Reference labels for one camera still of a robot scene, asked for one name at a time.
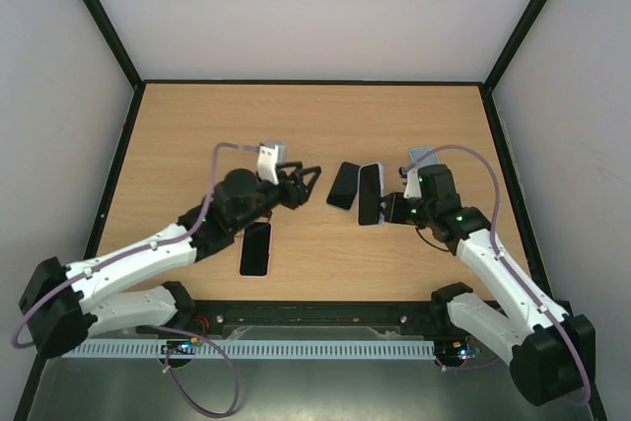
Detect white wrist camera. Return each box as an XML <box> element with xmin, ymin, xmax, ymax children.
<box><xmin>399</xmin><ymin>167</ymin><xmax>422</xmax><ymax>199</ymax></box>
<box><xmin>256</xmin><ymin>141</ymin><xmax>286</xmax><ymax>185</ymax></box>

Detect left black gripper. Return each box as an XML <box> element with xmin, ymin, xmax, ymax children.
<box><xmin>231</xmin><ymin>162</ymin><xmax>321</xmax><ymax>234</ymax></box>

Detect teal phone black screen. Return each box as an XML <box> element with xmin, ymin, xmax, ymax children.
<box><xmin>326</xmin><ymin>162</ymin><xmax>360</xmax><ymax>211</ymax></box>

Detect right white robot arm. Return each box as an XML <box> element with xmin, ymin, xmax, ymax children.
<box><xmin>384</xmin><ymin>165</ymin><xmax>596</xmax><ymax>406</ymax></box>

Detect grey slotted cable duct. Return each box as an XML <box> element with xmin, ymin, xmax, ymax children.
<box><xmin>65</xmin><ymin>339</ymin><xmax>435</xmax><ymax>361</ymax></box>

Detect black aluminium frame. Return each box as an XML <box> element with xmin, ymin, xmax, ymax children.
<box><xmin>12</xmin><ymin>0</ymin><xmax>610</xmax><ymax>421</ymax></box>

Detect light blue phone case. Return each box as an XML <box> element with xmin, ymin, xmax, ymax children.
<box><xmin>409</xmin><ymin>146</ymin><xmax>440</xmax><ymax>168</ymax></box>

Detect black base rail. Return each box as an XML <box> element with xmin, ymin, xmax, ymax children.
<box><xmin>167</xmin><ymin>300</ymin><xmax>465</xmax><ymax>339</ymax></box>

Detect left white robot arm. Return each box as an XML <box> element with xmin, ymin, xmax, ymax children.
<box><xmin>19</xmin><ymin>162</ymin><xmax>321</xmax><ymax>358</ymax></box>

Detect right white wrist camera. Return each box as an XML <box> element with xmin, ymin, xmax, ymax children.
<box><xmin>399</xmin><ymin>167</ymin><xmax>422</xmax><ymax>199</ymax></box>

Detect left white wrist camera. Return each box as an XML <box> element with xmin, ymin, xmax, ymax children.
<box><xmin>256</xmin><ymin>141</ymin><xmax>286</xmax><ymax>185</ymax></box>

